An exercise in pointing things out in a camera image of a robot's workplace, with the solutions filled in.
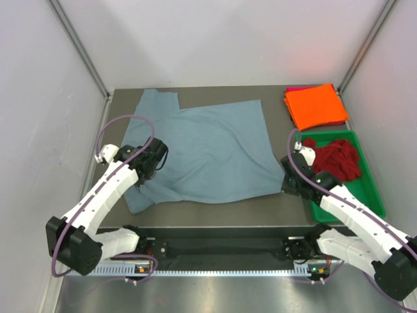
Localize grey-blue t-shirt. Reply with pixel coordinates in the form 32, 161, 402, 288
122, 89, 284, 214

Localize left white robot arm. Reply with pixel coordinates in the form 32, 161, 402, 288
46, 138, 169, 276

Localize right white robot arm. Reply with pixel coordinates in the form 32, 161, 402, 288
281, 145, 416, 301

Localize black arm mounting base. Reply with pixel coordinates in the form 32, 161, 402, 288
109, 224, 330, 263

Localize dark red t-shirt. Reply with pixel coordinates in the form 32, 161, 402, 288
303, 138, 362, 182

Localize green plastic tray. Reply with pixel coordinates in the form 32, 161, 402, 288
295, 130, 386, 218

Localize folded orange t-shirt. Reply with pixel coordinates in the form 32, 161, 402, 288
283, 83, 350, 131

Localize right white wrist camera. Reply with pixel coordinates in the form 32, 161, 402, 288
294, 142, 316, 166

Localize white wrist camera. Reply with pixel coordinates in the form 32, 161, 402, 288
294, 142, 316, 166
94, 144, 119, 164

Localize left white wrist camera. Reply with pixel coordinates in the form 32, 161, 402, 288
94, 144, 119, 164

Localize slotted grey cable duct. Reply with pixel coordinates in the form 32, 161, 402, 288
94, 262, 330, 277

